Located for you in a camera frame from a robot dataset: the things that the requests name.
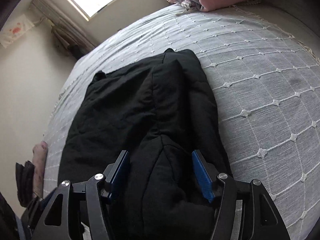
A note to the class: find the black long coat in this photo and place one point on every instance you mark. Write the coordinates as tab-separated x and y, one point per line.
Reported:
160	110

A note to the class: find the beige window curtain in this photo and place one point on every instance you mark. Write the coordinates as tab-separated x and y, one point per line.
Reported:
71	40

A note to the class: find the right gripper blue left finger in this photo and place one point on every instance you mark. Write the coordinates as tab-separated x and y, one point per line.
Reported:
69	203

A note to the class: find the grey quilted bedspread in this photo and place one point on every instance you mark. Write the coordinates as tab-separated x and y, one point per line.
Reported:
265	78

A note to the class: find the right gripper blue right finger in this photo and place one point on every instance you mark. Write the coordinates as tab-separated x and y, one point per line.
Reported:
260	219

